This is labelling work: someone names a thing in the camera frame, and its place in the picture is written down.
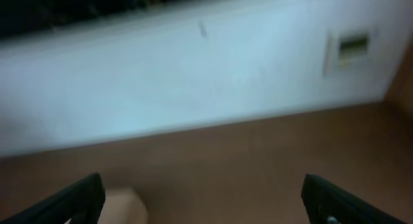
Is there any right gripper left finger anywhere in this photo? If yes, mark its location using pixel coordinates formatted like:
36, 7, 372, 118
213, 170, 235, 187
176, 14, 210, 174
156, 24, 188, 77
1, 173, 106, 224

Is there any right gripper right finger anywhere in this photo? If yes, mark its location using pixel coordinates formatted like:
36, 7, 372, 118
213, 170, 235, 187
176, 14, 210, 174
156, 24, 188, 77
301, 174, 405, 224

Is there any brown cardboard box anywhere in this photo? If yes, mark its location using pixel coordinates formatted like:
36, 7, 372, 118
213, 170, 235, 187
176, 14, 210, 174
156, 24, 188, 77
97, 188, 148, 224

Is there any white wall outlet plate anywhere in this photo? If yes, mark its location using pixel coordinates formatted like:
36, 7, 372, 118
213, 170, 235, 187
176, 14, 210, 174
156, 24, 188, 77
323, 30, 372, 76

